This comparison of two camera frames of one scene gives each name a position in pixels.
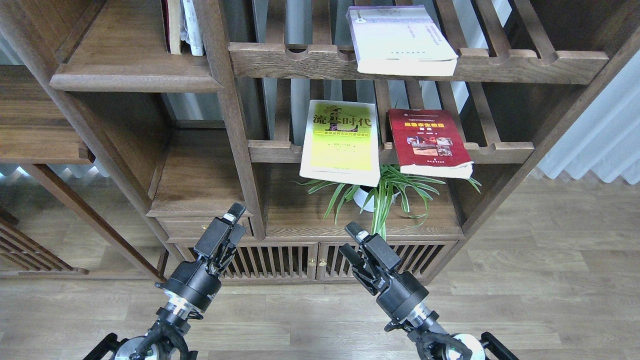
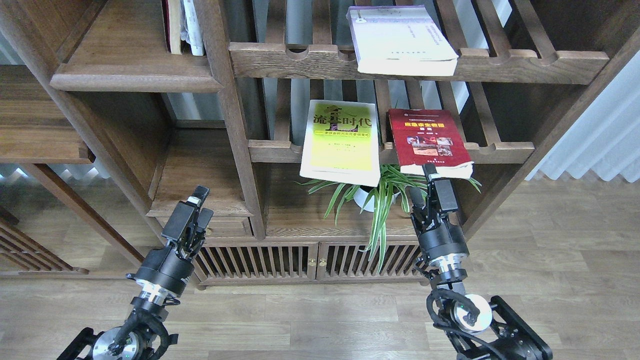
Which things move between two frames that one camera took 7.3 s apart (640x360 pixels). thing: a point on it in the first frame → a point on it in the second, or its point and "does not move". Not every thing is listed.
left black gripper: [193, 283] → [164, 268]
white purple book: [399, 40] does not move
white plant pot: [360, 196] does not move
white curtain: [605, 139] does not move
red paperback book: [431, 142] does not move
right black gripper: [404, 290] → [443, 243]
